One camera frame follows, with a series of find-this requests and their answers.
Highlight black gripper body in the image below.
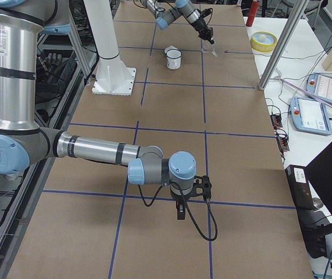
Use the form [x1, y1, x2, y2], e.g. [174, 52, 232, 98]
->
[172, 192, 190, 210]
[194, 17, 213, 41]

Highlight white enamel cup blue rim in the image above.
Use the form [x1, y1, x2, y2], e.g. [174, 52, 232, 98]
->
[166, 49, 182, 70]

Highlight yellow tape roll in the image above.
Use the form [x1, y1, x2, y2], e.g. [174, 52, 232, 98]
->
[250, 31, 278, 53]

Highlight red bottle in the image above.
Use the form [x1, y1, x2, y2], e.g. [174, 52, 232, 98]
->
[246, 0, 260, 27]

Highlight metal reacher grabber stick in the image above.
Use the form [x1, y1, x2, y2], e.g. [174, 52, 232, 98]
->
[274, 73, 332, 108]

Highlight orange black adapter far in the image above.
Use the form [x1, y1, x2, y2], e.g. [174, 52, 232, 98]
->
[270, 111, 283, 129]

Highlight orange black adapter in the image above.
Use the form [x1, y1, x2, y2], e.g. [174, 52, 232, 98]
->
[270, 111, 283, 129]
[275, 128, 290, 152]

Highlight orange black adapter near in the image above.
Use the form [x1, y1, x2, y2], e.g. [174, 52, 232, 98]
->
[275, 128, 290, 152]

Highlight near blue teach pendant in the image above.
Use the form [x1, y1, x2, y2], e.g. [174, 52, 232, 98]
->
[290, 96, 332, 135]

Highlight blue teach pendant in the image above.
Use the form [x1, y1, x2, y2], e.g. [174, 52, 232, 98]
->
[306, 73, 332, 104]
[290, 96, 332, 135]

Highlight black desktop box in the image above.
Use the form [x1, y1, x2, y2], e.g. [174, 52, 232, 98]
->
[285, 164, 314, 210]

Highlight far blue teach pendant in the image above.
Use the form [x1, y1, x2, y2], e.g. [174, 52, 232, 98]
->
[306, 73, 332, 104]

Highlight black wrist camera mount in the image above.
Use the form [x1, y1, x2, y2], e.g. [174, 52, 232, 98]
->
[193, 175, 212, 203]
[200, 8, 213, 19]

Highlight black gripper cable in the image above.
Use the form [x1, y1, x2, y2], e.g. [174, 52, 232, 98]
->
[138, 181, 218, 242]

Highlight aluminium frame post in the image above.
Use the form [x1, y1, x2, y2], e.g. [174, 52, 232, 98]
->
[258, 0, 309, 91]

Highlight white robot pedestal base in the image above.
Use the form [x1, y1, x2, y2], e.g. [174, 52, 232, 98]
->
[84, 0, 136, 96]

